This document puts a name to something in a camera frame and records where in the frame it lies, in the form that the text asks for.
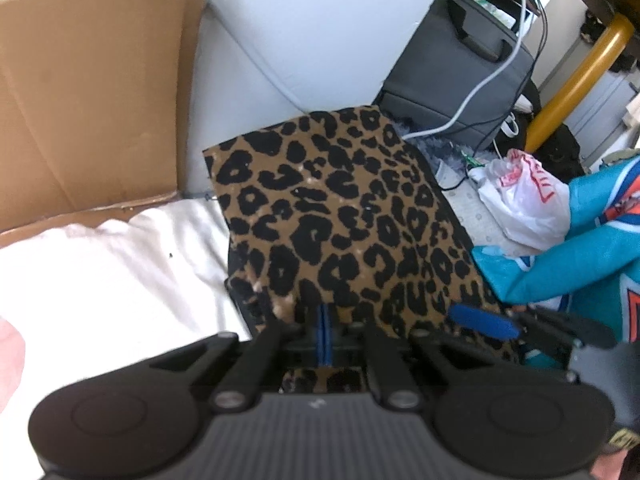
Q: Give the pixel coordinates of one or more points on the white red-print plastic bag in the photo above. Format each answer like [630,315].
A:
[520,210]

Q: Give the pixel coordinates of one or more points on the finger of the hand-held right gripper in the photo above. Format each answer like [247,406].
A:
[480,321]

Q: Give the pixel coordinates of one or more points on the brown cardboard sheet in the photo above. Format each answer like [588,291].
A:
[90,85]

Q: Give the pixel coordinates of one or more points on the grey storage cabinet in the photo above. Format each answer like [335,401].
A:
[610,105]

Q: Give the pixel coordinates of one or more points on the white printed blanket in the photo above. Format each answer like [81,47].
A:
[100,285]

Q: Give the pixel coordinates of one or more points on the yellow table leg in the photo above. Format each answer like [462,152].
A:
[580,80]

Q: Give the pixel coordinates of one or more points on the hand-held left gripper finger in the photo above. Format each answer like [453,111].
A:
[320,337]
[329,337]

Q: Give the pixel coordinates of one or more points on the dark grey laptop bag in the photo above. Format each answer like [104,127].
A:
[440,60]

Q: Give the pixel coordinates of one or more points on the teal printed garment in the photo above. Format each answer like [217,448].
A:
[565,270]

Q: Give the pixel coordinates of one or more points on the white dotted mat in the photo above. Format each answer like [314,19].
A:
[470,210]

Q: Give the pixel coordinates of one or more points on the leopard print garment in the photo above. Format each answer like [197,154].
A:
[340,200]

